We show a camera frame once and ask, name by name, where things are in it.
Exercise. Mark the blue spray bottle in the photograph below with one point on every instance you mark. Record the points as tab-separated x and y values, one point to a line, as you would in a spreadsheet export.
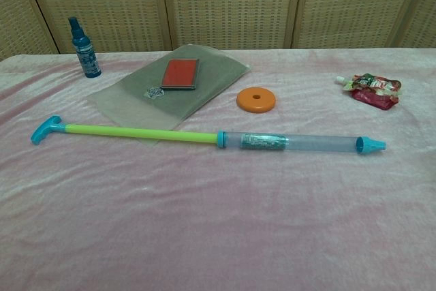
86	61

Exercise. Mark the clear bag with grey cloth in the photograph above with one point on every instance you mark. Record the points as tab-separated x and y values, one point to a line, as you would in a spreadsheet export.
207	76

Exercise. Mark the clear plastic tube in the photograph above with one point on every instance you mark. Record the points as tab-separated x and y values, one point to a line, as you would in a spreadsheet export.
323	144

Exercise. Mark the orange plastic disc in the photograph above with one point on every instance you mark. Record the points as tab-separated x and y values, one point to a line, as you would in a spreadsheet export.
248	102

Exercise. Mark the woven bamboo screen panel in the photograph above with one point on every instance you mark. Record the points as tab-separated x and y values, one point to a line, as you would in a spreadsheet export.
17	15
422	18
112	4
354	4
231	4

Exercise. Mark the red drink pouch white spout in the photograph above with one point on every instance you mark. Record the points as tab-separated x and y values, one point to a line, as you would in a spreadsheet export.
374	93

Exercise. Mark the red flat rectangular case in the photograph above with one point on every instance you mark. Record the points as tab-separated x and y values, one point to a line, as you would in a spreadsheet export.
178	74

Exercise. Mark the pink tablecloth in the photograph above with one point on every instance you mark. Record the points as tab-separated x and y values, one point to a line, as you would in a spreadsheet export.
204	219

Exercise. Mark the small patterned sticker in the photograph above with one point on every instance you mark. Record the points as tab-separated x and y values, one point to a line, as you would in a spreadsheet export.
155	92

